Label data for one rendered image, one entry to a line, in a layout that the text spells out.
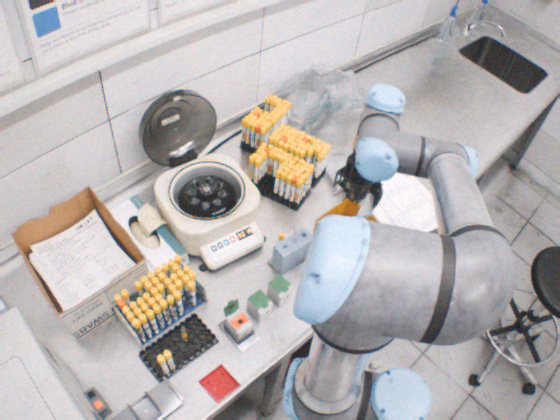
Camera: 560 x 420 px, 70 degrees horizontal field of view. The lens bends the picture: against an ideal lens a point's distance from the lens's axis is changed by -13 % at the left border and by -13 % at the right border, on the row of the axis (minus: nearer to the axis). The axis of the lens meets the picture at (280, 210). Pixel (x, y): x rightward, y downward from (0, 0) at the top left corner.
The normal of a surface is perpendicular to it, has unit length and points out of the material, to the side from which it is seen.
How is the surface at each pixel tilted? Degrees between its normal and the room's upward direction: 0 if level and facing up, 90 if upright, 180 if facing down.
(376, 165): 90
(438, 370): 0
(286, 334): 0
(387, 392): 4
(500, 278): 30
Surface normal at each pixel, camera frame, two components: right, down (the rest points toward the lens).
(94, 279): 0.12, -0.63
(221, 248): 0.32, -0.27
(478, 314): 0.25, 0.27
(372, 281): -0.12, -0.04
